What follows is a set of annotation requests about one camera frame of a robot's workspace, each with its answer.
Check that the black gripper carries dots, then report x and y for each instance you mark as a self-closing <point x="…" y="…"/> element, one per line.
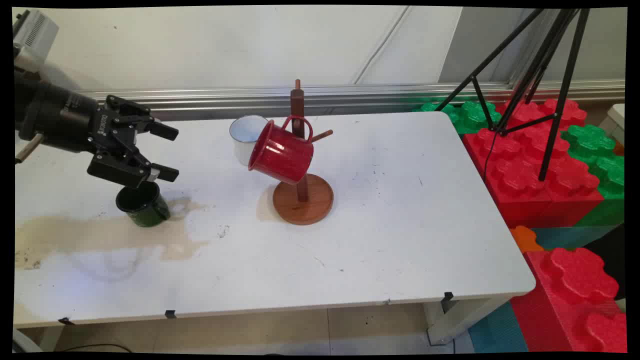
<point x="60" y="117"/>

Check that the red enamel mug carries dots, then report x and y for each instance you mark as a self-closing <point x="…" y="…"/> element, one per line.
<point x="280" y="152"/>

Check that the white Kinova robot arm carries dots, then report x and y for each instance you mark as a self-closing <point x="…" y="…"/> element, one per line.
<point x="22" y="57"/>

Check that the dark green enamel mug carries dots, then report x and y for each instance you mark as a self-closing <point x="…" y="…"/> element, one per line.
<point x="147" y="210"/>

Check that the white enamel mug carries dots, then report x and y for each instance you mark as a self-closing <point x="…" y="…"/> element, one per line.
<point x="243" y="142"/>

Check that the black tape piece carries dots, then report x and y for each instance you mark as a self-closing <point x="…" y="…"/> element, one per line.
<point x="447" y="296"/>
<point x="66" y="321"/>
<point x="170" y="314"/>

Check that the wooden mug tree stand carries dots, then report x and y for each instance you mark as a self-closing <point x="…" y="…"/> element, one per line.
<point x="303" y="205"/>

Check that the white table leg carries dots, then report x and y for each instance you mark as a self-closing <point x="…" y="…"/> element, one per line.
<point x="450" y="320"/>
<point x="45" y="340"/>

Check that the green toy block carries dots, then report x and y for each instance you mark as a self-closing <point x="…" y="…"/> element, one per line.
<point x="472" y="115"/>
<point x="602" y="160"/>

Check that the large red toy block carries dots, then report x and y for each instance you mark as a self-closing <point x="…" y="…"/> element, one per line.
<point x="520" y="175"/>
<point x="575" y="290"/>

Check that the orange toy block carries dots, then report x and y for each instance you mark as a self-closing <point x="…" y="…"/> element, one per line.
<point x="525" y="239"/>

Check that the teal foam floor mat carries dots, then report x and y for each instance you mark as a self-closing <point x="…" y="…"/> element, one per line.
<point x="497" y="332"/>

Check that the black tripod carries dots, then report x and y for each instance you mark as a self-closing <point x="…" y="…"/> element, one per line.
<point x="555" y="100"/>

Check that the red toy block with studs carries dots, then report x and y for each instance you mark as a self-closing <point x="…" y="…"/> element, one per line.
<point x="570" y="112"/>

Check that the teal toy block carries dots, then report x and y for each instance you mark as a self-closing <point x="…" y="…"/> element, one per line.
<point x="565" y="236"/>

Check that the white box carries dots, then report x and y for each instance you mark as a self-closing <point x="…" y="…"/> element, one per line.
<point x="616" y="120"/>

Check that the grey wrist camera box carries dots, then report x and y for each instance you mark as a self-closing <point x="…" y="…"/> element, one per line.
<point x="34" y="29"/>

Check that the aluminium wall rail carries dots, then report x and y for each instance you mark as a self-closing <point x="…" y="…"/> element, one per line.
<point x="350" y="97"/>

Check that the white wall conduit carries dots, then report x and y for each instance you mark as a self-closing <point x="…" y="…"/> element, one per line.
<point x="382" y="45"/>

